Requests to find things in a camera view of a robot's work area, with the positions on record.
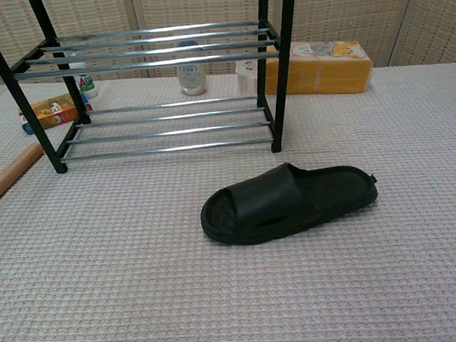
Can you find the wooden rolling pin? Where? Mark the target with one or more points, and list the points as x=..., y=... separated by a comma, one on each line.
x=8, y=173

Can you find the white bottle with green label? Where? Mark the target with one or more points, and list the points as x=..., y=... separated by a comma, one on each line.
x=89, y=88

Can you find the clear bottle with blue cap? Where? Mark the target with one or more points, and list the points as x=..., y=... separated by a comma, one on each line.
x=192, y=81

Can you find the pale waffle-weave tablecloth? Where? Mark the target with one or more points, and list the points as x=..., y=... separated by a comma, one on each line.
x=233, y=284

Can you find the black metal shoe rack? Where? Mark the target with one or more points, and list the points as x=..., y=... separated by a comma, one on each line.
x=281, y=81

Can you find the yellow cat tissue box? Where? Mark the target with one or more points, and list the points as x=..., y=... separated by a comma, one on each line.
x=322, y=76

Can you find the orange printed carton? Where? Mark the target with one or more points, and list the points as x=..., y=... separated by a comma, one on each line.
x=55, y=110

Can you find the woven folding screen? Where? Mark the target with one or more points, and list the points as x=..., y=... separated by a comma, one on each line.
x=338, y=11

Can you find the small white paper card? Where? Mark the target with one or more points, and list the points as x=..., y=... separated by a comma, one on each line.
x=246, y=73

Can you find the black rubber slipper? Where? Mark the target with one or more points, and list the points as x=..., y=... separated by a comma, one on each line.
x=275, y=203

